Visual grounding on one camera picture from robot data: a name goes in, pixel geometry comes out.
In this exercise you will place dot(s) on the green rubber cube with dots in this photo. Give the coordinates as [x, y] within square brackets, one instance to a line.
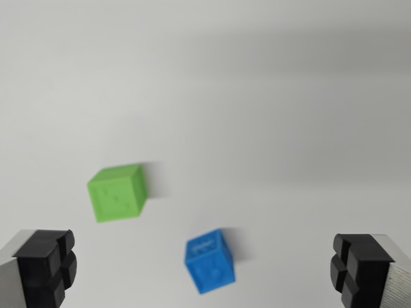
[115, 194]

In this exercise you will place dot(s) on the black-padded silver gripper left finger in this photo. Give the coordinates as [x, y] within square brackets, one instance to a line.
[35, 266]

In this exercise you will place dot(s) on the blue infantino rubber cube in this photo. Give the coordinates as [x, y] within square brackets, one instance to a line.
[210, 263]

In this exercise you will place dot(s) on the black-padded silver gripper right finger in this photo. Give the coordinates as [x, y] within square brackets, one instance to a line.
[369, 269]

